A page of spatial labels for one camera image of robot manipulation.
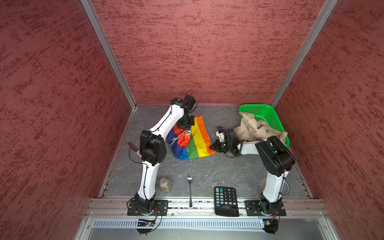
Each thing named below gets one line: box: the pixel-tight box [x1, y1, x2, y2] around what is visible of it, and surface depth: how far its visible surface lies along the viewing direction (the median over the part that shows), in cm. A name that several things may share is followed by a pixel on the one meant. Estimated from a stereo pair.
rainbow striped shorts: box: [166, 116, 217, 160], surface depth 94 cm
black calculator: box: [214, 186, 240, 217], surface depth 77 cm
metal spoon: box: [187, 174, 194, 208], surface depth 84 cm
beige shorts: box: [233, 111, 288, 142], surface depth 92 cm
